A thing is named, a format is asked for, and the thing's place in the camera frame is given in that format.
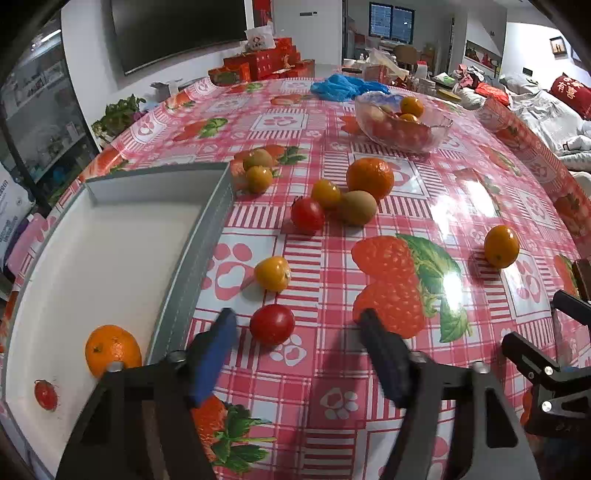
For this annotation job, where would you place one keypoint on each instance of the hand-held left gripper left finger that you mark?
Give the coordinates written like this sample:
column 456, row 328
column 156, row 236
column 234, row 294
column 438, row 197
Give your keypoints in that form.
column 214, row 364

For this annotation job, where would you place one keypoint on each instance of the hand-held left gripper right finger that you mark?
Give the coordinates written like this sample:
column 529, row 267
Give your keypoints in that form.
column 392, row 369

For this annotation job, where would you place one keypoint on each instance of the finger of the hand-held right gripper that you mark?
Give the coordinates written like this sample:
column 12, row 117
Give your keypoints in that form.
column 575, row 307
column 531, row 355

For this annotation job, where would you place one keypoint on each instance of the red tomato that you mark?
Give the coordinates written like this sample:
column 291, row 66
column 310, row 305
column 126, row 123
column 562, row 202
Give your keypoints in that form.
column 45, row 395
column 272, row 324
column 307, row 214

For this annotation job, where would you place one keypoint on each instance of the orange mandarin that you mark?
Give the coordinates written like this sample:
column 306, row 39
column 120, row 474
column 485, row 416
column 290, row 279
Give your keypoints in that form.
column 113, row 348
column 370, row 177

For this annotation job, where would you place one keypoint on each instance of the grey box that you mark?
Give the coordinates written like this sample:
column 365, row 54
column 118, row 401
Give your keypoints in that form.
column 115, row 258

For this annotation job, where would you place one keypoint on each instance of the yellow kumquat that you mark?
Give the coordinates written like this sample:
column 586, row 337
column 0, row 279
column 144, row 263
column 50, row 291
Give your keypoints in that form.
column 258, row 180
column 325, row 194
column 501, row 246
column 272, row 273

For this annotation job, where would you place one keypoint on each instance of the grey bedding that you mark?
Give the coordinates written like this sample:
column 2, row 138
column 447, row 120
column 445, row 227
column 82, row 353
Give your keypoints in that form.
column 540, row 115

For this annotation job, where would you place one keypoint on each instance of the red printed pillow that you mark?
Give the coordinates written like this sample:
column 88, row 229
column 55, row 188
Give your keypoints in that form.
column 572, row 94

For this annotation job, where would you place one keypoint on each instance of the glass bowl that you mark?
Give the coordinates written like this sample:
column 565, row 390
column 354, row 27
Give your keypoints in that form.
column 436, row 131

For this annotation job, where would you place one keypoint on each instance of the red fruit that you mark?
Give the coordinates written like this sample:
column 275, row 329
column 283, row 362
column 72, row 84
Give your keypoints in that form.
column 401, row 134

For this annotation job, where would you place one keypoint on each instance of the yellow plate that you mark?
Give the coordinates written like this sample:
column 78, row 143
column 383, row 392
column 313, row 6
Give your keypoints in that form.
column 450, row 95

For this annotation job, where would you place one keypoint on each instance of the small orange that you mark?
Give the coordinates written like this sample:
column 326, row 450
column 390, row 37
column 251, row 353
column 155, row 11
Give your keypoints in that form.
column 408, row 118
column 411, row 106

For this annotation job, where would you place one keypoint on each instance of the small framed picture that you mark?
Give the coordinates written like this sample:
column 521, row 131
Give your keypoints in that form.
column 557, row 46

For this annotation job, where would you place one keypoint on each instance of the green potted plant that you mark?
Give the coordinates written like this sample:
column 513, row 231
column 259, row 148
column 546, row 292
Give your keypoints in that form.
column 117, row 113

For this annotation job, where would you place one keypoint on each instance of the open white carton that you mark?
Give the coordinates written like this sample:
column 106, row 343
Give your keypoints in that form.
column 168, row 88

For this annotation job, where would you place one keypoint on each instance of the blue plastic bag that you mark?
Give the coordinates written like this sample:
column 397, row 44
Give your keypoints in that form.
column 344, row 87

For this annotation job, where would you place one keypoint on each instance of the glass door cabinet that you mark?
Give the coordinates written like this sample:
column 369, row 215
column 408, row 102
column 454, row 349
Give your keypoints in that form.
column 46, row 124

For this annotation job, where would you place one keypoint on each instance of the stack of red gift boxes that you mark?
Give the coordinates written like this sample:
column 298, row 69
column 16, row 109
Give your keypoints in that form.
column 265, row 62

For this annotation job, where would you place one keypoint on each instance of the beige paper bag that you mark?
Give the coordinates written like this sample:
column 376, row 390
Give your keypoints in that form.
column 381, row 62

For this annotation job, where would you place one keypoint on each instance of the black television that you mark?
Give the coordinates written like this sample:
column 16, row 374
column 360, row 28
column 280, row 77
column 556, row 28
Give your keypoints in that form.
column 180, row 27

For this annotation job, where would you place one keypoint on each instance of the dark window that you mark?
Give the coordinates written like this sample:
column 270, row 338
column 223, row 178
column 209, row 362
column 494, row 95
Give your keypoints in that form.
column 387, row 21

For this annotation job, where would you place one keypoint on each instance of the wall painting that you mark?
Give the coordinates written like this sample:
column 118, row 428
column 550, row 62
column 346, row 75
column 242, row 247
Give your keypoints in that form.
column 482, row 55

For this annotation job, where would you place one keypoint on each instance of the red wall hanging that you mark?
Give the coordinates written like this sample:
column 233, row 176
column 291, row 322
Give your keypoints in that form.
column 263, row 11

